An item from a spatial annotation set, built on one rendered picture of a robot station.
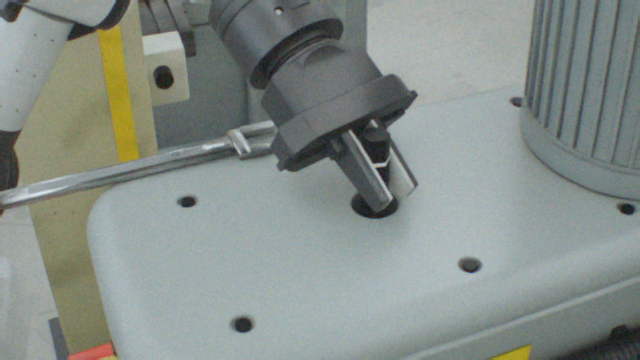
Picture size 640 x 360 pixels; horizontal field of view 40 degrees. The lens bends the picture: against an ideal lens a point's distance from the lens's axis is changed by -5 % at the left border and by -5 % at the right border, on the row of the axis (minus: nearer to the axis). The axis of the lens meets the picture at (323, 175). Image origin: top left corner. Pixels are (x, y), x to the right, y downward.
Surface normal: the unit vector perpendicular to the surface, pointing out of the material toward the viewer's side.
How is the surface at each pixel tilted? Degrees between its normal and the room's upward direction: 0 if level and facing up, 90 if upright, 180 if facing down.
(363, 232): 0
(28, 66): 95
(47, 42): 95
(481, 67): 0
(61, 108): 90
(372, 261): 0
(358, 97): 31
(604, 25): 90
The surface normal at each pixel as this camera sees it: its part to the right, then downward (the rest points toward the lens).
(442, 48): -0.01, -0.80
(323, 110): 0.30, -0.45
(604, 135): -0.53, 0.51
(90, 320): 0.36, 0.55
